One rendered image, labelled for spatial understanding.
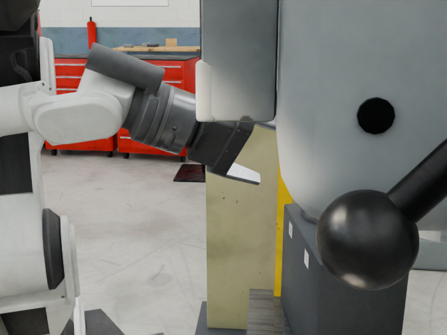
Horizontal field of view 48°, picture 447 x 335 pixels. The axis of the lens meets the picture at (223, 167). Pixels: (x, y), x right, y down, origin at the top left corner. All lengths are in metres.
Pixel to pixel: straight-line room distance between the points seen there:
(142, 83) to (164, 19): 8.78
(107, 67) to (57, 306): 0.49
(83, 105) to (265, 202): 1.55
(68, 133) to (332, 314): 0.41
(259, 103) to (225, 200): 1.88
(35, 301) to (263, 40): 0.80
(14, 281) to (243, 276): 1.48
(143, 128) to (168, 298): 2.08
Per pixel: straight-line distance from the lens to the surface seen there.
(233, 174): 0.76
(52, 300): 0.97
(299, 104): 0.18
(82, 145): 5.34
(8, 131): 0.73
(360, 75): 0.17
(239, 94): 0.25
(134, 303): 2.69
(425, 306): 2.81
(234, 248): 2.21
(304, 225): 0.77
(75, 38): 9.88
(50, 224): 0.91
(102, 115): 0.65
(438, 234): 0.28
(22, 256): 0.89
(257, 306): 0.92
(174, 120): 0.66
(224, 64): 0.25
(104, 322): 1.52
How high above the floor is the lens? 1.39
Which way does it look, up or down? 17 degrees down
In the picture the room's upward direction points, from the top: straight up
